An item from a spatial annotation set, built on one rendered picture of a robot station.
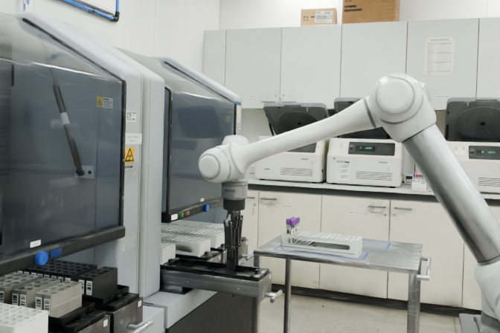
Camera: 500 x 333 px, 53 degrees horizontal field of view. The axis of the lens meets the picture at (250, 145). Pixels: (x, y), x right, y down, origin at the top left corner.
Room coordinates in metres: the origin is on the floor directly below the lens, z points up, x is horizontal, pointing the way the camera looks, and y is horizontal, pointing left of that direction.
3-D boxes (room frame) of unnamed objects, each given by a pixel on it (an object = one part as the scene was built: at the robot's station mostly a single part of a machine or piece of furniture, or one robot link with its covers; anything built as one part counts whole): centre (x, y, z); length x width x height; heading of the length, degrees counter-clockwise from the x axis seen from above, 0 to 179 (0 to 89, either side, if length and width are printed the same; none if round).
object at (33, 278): (1.23, 0.56, 0.85); 0.12 x 0.02 x 0.06; 161
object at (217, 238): (2.03, 0.24, 0.83); 0.30 x 0.10 x 0.06; 71
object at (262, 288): (1.70, 0.24, 0.78); 0.73 x 0.14 x 0.09; 71
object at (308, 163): (4.23, -0.40, 1.22); 0.62 x 0.56 x 0.64; 159
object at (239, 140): (1.67, 0.05, 1.18); 0.13 x 0.11 x 0.16; 162
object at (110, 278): (1.33, 0.38, 0.85); 0.12 x 0.02 x 0.06; 161
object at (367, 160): (4.04, -0.95, 1.24); 0.62 x 0.56 x 0.69; 161
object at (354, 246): (1.92, -0.29, 0.85); 0.30 x 0.10 x 0.06; 68
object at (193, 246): (1.88, 0.29, 0.83); 0.30 x 0.10 x 0.06; 71
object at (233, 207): (1.68, 0.05, 1.00); 0.08 x 0.07 x 0.09; 161
